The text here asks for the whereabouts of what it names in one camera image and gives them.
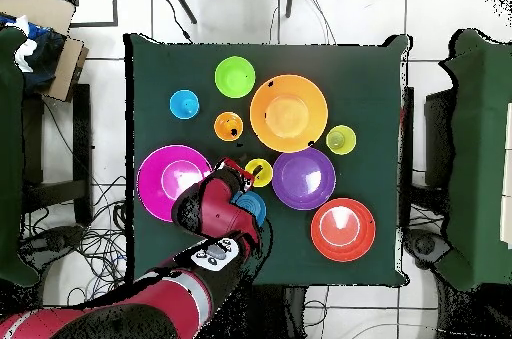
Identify yellow plastic cup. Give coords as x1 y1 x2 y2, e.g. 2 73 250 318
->
244 157 274 189

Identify small blue plastic bowl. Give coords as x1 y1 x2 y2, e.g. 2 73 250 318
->
233 190 268 228

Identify orange plastic cup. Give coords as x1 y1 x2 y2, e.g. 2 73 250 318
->
212 111 245 143

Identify purple plastic bowl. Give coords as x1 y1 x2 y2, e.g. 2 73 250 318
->
271 147 337 212

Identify large orange plastic bowl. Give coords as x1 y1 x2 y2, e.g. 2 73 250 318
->
249 73 330 154

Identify large pink plastic bowl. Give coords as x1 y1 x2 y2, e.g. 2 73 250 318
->
136 143 213 223

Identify blue plastic cup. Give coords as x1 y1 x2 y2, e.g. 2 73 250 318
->
168 89 201 121

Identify pale yellow-green plastic cup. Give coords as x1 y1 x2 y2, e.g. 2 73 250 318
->
324 124 358 156

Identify small green plastic bowl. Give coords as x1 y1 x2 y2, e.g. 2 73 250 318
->
214 55 257 99

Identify red plastic bowl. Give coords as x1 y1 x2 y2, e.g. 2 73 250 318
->
310 197 377 263

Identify dark green table cloth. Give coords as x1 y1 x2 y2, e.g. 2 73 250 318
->
123 32 413 288

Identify black wooden stool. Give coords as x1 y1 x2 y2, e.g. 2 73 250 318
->
21 82 93 228

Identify green cloth covered table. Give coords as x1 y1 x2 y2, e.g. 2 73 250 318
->
437 28 512 292
0 26 41 288

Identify blue and white clothes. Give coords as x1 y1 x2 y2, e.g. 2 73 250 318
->
0 14 68 94

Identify brown cardboard box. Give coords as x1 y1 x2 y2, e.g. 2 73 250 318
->
0 0 90 103

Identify tangle of floor cables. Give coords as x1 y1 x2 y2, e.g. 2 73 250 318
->
19 174 133 308

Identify black cable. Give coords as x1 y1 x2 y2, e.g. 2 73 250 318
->
157 0 194 43

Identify black metal frame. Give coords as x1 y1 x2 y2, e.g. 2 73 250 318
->
58 0 120 29

